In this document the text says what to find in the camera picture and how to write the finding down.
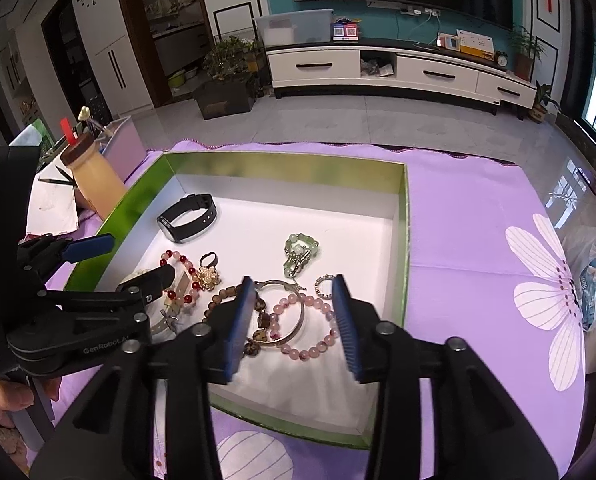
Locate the green cardboard box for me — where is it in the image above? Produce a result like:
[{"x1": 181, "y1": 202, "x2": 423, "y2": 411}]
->
[{"x1": 63, "y1": 150, "x2": 411, "y2": 450}]

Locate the white plastic bag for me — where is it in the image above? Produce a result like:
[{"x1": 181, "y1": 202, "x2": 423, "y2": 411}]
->
[{"x1": 560, "y1": 225, "x2": 596, "y2": 331}]

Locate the green bead bracelet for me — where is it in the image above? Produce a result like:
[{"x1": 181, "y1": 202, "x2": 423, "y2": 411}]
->
[{"x1": 283, "y1": 231, "x2": 321, "y2": 278}]

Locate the brown bead bracelet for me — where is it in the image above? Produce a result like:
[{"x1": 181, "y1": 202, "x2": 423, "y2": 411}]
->
[{"x1": 201, "y1": 285, "x2": 274, "y2": 358}]

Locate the gold flower ring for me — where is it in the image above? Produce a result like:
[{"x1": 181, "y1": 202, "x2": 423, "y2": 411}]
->
[{"x1": 196, "y1": 266, "x2": 222, "y2": 291}]

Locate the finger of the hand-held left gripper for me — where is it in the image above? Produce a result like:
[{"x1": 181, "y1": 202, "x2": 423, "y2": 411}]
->
[
  {"x1": 18, "y1": 234, "x2": 115, "y2": 274},
  {"x1": 45, "y1": 264, "x2": 176, "y2": 324}
]

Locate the tall potted plant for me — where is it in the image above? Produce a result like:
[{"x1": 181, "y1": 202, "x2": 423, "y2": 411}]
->
[{"x1": 509, "y1": 25, "x2": 546, "y2": 81}]

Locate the beige bracelet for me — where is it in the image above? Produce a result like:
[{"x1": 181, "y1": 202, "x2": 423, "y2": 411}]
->
[{"x1": 118, "y1": 267, "x2": 189, "y2": 333}]

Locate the white folded paper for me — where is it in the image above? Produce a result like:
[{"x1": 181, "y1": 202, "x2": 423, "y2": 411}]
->
[{"x1": 25, "y1": 162, "x2": 86, "y2": 236}]

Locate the lilac pen holder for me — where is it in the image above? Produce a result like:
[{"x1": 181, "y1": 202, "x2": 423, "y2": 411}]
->
[{"x1": 100, "y1": 116, "x2": 146, "y2": 181}]

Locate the purple floral cloth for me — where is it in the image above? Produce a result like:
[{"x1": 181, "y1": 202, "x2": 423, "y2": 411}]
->
[{"x1": 43, "y1": 140, "x2": 586, "y2": 480}]

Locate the green package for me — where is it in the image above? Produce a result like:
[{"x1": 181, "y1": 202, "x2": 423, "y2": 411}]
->
[{"x1": 30, "y1": 119, "x2": 54, "y2": 161}]

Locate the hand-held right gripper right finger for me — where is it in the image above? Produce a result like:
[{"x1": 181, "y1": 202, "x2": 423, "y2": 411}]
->
[{"x1": 330, "y1": 275, "x2": 561, "y2": 480}]

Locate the clear storage box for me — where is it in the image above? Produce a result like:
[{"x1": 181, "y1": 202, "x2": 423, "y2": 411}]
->
[{"x1": 255, "y1": 9, "x2": 335, "y2": 46}]

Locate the black pencil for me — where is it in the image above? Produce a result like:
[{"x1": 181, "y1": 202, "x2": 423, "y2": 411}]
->
[{"x1": 39, "y1": 166, "x2": 77, "y2": 187}]

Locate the large potted plant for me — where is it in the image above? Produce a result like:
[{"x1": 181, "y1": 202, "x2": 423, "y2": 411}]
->
[{"x1": 193, "y1": 35, "x2": 266, "y2": 121}]

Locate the person's left hand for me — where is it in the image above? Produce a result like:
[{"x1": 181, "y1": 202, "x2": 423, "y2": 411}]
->
[{"x1": 0, "y1": 370, "x2": 63, "y2": 429}]

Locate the beige bottle with brown lid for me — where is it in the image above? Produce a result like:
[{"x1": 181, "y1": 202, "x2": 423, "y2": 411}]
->
[{"x1": 59, "y1": 116, "x2": 127, "y2": 218}]

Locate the black wrist watch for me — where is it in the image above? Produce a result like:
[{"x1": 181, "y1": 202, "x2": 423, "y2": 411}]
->
[{"x1": 156, "y1": 193, "x2": 219, "y2": 245}]

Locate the light blue cloth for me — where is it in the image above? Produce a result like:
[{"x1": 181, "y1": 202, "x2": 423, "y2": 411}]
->
[{"x1": 8, "y1": 125, "x2": 41, "y2": 148}]

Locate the white television cabinet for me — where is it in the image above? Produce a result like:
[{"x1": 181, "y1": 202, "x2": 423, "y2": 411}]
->
[{"x1": 264, "y1": 40, "x2": 538, "y2": 116}]

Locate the red and pink bead bracelet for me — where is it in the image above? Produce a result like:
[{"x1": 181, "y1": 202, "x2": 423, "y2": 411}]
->
[{"x1": 159, "y1": 250, "x2": 202, "y2": 306}]

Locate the yellow white desk calendar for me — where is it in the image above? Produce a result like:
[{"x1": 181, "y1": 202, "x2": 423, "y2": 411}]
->
[{"x1": 455, "y1": 29, "x2": 496, "y2": 61}]

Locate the silver bangle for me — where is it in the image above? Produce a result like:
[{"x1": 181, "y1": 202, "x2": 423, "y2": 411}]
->
[{"x1": 252, "y1": 280, "x2": 306, "y2": 347}]

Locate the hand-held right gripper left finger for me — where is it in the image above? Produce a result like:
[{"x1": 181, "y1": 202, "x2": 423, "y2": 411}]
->
[{"x1": 30, "y1": 276, "x2": 256, "y2": 480}]

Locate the cream topped pen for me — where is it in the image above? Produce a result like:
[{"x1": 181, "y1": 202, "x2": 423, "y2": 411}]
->
[{"x1": 78, "y1": 106, "x2": 113, "y2": 137}]

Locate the small potted plant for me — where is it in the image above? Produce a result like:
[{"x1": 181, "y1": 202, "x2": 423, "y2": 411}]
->
[{"x1": 530, "y1": 82, "x2": 561, "y2": 123}]

